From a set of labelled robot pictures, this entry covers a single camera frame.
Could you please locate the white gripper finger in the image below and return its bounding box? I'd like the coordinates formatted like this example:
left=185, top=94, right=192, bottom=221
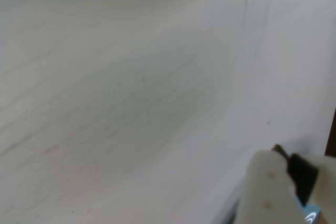
left=272, top=144, right=336, bottom=224
left=236, top=150, right=305, bottom=224

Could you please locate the blue round dish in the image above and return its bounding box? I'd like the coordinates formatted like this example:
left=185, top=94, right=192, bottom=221
left=293, top=194, right=326, bottom=224

